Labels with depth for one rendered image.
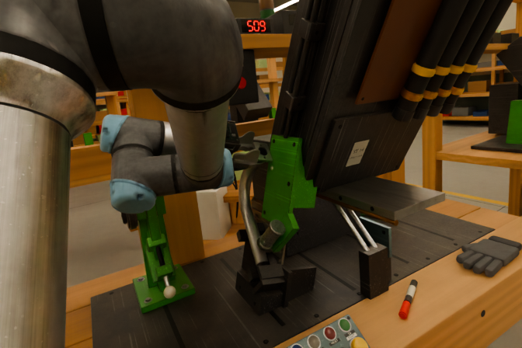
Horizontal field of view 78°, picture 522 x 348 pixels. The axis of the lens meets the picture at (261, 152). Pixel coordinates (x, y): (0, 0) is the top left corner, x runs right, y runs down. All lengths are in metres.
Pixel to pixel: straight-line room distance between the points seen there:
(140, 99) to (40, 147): 0.75
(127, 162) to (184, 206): 0.44
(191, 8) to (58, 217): 0.16
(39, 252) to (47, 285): 0.02
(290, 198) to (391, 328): 0.32
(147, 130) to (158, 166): 0.09
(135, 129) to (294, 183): 0.35
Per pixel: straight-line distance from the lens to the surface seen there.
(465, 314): 0.87
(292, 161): 0.72
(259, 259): 0.78
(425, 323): 0.79
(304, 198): 0.76
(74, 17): 0.24
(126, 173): 0.61
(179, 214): 1.03
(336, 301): 0.82
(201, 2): 0.25
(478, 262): 0.98
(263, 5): 1.18
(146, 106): 0.96
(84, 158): 1.05
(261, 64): 9.01
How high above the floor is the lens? 1.38
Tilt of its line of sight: 10 degrees down
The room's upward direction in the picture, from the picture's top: 6 degrees counter-clockwise
